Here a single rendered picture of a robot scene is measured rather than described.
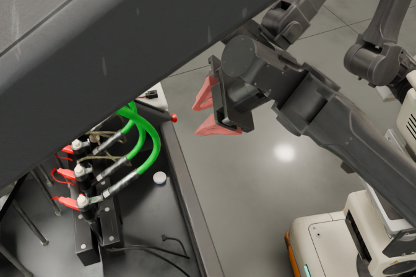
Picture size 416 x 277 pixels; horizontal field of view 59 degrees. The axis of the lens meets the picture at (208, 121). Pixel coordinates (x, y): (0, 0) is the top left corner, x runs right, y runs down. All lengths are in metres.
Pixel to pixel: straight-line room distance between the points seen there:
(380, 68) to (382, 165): 0.50
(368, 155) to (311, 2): 0.40
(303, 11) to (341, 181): 1.61
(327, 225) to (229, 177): 0.65
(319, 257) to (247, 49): 1.32
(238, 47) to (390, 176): 0.24
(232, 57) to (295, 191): 1.71
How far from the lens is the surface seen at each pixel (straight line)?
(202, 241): 0.93
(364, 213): 1.22
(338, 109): 0.47
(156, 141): 0.71
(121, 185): 0.80
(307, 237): 1.72
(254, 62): 0.47
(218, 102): 0.58
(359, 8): 3.74
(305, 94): 0.50
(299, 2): 0.75
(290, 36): 0.74
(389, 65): 0.94
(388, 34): 0.93
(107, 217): 0.95
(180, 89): 2.63
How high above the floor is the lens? 1.80
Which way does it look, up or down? 48 degrees down
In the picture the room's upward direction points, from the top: straight up
